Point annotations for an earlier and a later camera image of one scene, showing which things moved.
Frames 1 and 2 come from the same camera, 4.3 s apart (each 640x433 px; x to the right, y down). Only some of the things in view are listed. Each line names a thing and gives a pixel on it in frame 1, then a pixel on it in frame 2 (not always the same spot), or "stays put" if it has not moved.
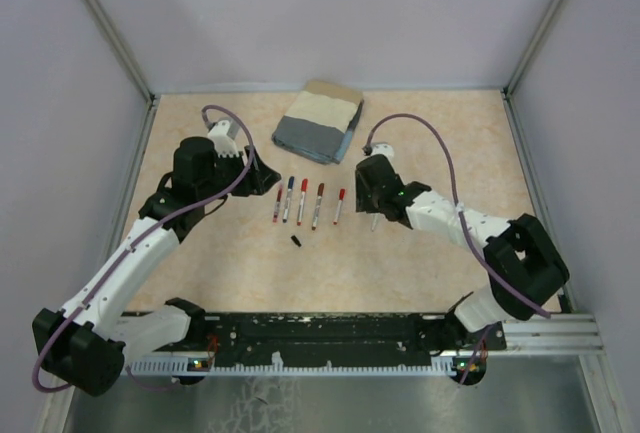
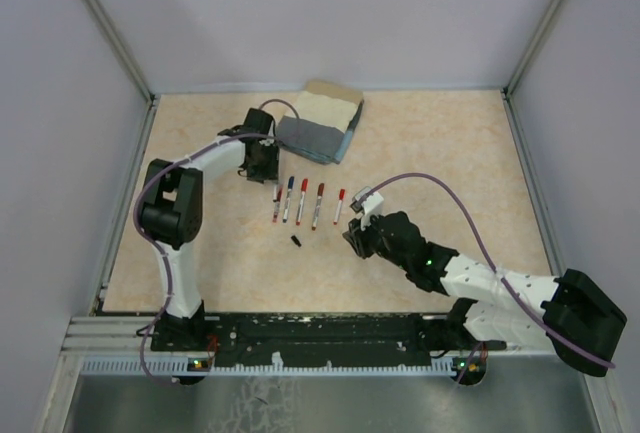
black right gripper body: [366, 201] → [369, 240]
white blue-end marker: [285, 215] stays put
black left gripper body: [229, 170] → [267, 167]
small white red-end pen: [335, 222] stays put
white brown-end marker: [317, 210] stays put
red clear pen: [277, 205] stays put
